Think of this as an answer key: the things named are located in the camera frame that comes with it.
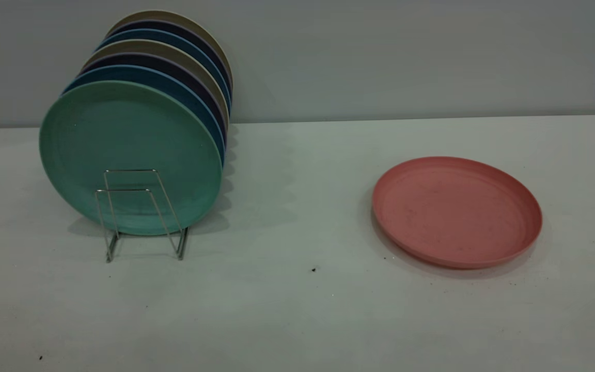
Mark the green plate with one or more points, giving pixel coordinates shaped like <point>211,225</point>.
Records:
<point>122,139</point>

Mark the blue plate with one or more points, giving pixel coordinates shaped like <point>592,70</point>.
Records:
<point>147,74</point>
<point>169,37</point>

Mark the beige plate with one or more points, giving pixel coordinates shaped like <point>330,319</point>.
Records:
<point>158,47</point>
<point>163,14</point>

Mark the pink plate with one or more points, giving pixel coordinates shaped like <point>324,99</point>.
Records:
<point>452,212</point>

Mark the dark purple plate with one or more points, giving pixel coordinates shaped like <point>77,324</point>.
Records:
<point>159,62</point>
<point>174,27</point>

